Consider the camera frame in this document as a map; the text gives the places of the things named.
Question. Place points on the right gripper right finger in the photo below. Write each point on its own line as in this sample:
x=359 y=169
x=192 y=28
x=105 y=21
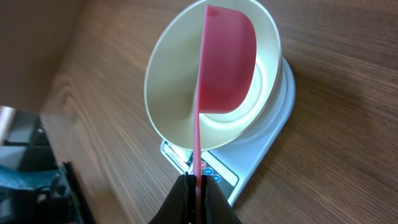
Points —
x=215 y=209

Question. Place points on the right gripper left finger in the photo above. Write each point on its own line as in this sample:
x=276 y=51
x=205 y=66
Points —
x=179 y=205

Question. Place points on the pink plastic measuring scoop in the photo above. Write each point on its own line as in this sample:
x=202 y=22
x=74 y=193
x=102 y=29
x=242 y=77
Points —
x=226 y=68

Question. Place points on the white digital kitchen scale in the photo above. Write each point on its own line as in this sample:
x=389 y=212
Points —
x=232 y=165

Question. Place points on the white bowl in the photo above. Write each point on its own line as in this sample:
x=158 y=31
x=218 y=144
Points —
x=171 y=78

